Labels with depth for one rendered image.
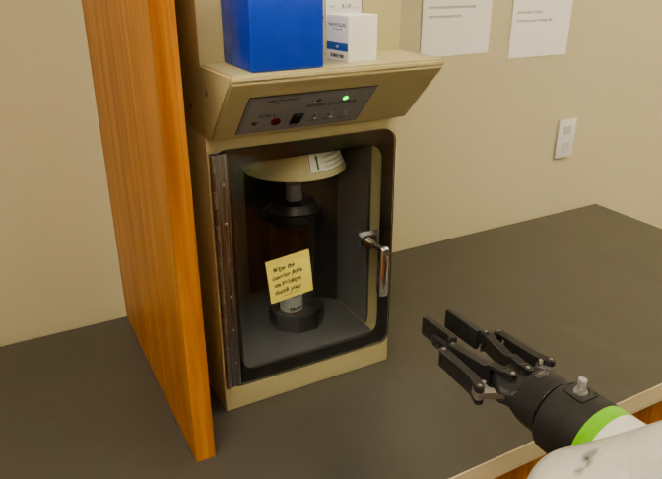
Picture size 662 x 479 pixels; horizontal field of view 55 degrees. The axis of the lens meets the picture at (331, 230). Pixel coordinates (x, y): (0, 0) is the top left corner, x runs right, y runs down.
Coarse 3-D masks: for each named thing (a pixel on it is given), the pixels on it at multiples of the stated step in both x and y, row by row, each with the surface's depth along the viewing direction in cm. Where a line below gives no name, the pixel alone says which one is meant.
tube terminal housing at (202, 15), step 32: (192, 0) 82; (384, 0) 94; (192, 32) 85; (384, 32) 96; (192, 64) 87; (192, 96) 90; (192, 128) 93; (320, 128) 97; (352, 128) 99; (192, 160) 96; (192, 192) 100; (352, 352) 116; (384, 352) 120; (224, 384) 105; (256, 384) 108; (288, 384) 111
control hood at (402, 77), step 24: (216, 72) 80; (240, 72) 78; (264, 72) 78; (288, 72) 79; (312, 72) 80; (336, 72) 82; (360, 72) 84; (384, 72) 86; (408, 72) 88; (432, 72) 90; (216, 96) 81; (240, 96) 79; (264, 96) 80; (384, 96) 92; (408, 96) 94; (216, 120) 83; (360, 120) 96
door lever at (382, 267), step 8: (368, 240) 107; (376, 240) 108; (368, 248) 107; (376, 248) 105; (384, 248) 103; (384, 256) 103; (384, 264) 104; (384, 272) 105; (384, 280) 105; (376, 288) 107; (384, 288) 106; (384, 296) 107
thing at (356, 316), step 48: (288, 144) 94; (336, 144) 98; (384, 144) 102; (240, 192) 93; (288, 192) 96; (336, 192) 101; (384, 192) 105; (240, 240) 95; (288, 240) 99; (336, 240) 104; (384, 240) 109; (240, 288) 98; (336, 288) 107; (240, 336) 101; (288, 336) 106; (336, 336) 111; (384, 336) 117; (240, 384) 105
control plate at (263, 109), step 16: (272, 96) 81; (288, 96) 82; (304, 96) 84; (320, 96) 85; (336, 96) 87; (352, 96) 88; (368, 96) 90; (256, 112) 83; (272, 112) 85; (288, 112) 86; (304, 112) 88; (320, 112) 89; (336, 112) 91; (352, 112) 93; (240, 128) 86; (256, 128) 87; (272, 128) 89; (288, 128) 90
